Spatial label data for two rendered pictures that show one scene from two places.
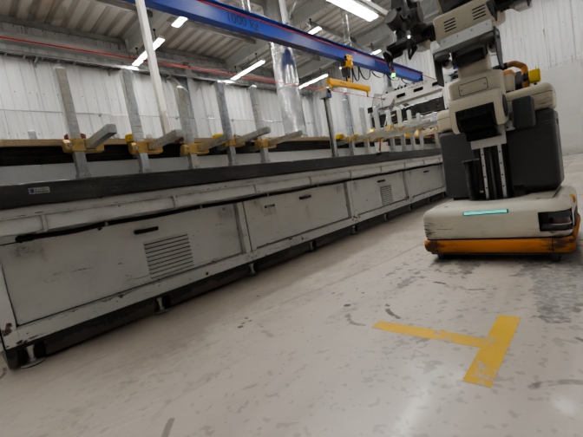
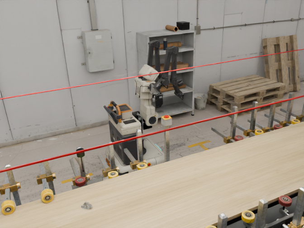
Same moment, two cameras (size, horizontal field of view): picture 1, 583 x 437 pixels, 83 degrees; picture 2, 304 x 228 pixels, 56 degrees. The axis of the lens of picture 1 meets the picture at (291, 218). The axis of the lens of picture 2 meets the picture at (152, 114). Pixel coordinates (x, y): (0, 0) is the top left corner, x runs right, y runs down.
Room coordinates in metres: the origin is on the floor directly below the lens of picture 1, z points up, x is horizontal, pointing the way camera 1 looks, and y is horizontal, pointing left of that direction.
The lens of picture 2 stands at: (4.72, 0.32, 2.25)
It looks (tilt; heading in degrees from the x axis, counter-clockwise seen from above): 24 degrees down; 202
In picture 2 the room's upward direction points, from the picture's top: 2 degrees counter-clockwise
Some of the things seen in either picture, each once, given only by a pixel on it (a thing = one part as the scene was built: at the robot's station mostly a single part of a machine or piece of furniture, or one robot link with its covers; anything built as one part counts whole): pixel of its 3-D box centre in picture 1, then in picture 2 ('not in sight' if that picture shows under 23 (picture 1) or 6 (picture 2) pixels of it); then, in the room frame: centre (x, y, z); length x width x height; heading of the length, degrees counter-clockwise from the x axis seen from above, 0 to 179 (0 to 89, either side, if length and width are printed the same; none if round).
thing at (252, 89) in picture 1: (259, 126); (233, 128); (2.07, 0.09, 0.93); 0.04 x 0.04 x 0.48; 46
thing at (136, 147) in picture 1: (145, 147); (285, 123); (1.54, 0.60, 0.82); 0.14 x 0.06 x 0.05; 136
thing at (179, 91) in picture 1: (187, 135); (270, 123); (1.71, 0.44, 0.87); 0.04 x 0.04 x 0.48; 46
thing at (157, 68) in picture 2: not in sight; (157, 58); (1.32, -0.97, 1.41); 0.11 x 0.06 x 0.43; 47
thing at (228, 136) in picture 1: (204, 146); (262, 127); (1.69, 0.37, 0.80); 0.43 x 0.03 x 0.04; 46
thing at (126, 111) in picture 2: (490, 88); (123, 111); (1.88, -1.21, 0.87); 0.23 x 0.15 x 0.11; 47
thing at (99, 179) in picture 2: (382, 147); (87, 185); (3.11, -0.94, 0.75); 0.26 x 0.01 x 0.10; 136
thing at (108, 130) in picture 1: (93, 142); (296, 116); (1.33, 0.71, 0.83); 0.43 x 0.03 x 0.04; 46
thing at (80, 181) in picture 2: not in sight; (81, 185); (3.24, -0.91, 0.85); 0.08 x 0.08 x 0.11
